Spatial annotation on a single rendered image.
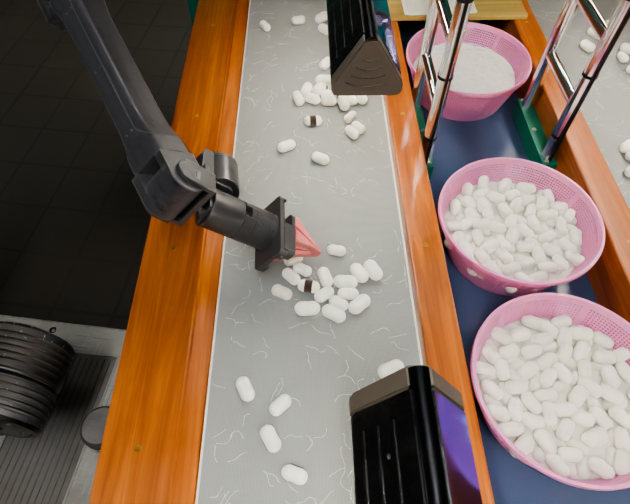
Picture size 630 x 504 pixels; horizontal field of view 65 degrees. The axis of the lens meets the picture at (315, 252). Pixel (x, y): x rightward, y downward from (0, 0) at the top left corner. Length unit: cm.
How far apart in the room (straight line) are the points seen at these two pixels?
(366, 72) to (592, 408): 53
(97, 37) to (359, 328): 54
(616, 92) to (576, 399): 71
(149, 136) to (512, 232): 59
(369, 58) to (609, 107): 74
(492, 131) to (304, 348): 67
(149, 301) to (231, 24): 73
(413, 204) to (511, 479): 43
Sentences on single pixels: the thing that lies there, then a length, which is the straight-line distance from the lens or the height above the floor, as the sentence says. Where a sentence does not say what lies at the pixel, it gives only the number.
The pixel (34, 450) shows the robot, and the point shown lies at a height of 48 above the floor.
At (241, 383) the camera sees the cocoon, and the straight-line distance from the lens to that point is 69.
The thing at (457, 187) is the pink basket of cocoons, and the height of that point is 74.
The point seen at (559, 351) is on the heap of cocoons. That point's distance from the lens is 81.
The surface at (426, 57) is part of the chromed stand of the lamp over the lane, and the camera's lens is 102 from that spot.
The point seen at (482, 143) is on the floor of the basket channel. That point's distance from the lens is 113.
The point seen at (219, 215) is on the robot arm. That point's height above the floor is 89.
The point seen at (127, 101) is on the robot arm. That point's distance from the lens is 72.
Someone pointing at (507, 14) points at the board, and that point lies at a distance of 134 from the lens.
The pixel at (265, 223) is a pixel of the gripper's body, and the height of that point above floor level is 85.
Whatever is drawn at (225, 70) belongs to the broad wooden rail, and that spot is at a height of 77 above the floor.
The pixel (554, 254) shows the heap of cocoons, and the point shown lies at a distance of 90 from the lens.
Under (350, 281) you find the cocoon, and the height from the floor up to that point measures 76.
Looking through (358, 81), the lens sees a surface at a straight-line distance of 58.
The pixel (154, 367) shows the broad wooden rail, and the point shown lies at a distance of 72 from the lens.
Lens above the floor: 140
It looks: 55 degrees down
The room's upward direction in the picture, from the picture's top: straight up
